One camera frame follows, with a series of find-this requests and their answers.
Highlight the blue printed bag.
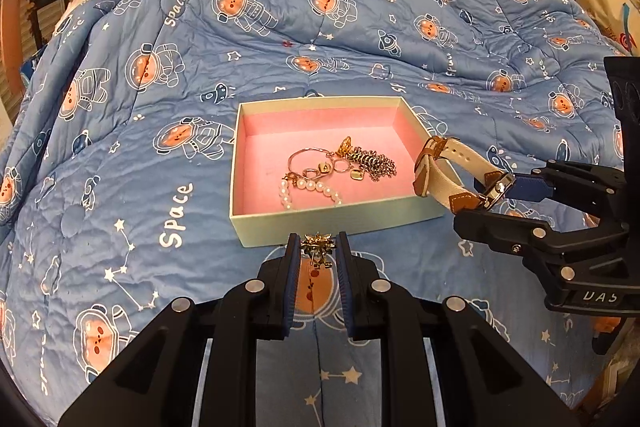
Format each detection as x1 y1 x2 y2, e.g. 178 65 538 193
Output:
20 52 47 94

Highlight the cream printed tote bag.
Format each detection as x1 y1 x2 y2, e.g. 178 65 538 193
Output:
560 0 640 58

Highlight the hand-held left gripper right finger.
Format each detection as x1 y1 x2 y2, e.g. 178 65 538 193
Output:
336 231 583 427

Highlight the pink lined jewelry box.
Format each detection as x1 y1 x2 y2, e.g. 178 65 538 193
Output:
230 96 448 249

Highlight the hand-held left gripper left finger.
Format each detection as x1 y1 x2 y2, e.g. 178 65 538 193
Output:
57 232 303 427

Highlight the brown wooden board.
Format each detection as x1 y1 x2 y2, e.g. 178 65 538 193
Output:
0 0 32 108

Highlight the thin gold hoop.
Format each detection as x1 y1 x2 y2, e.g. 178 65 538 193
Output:
286 148 331 180

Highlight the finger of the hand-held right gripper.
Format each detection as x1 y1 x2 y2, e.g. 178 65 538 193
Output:
452 206 630 294
509 161 628 208

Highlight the gold star brooch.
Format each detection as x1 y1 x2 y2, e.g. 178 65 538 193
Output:
300 233 335 269

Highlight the silver chain necklace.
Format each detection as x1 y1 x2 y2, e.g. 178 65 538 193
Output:
347 147 398 182

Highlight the beige strap wristwatch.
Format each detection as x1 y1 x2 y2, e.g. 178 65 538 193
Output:
412 135 516 214

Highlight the white pearl bracelet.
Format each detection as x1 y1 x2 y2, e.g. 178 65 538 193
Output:
278 174 345 211

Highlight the blue astronaut bear blanket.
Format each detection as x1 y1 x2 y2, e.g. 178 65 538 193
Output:
0 0 640 427

